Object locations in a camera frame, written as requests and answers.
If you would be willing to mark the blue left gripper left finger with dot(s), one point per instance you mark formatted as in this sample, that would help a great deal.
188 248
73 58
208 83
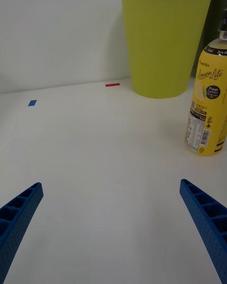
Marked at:
16 220

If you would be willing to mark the yellow lemon drink bottle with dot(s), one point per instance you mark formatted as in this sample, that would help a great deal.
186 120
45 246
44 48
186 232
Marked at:
209 104

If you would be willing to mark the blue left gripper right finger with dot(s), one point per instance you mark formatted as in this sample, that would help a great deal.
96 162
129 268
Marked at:
208 215

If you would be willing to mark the yellow-green plastic bin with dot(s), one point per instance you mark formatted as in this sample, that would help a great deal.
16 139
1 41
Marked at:
163 45

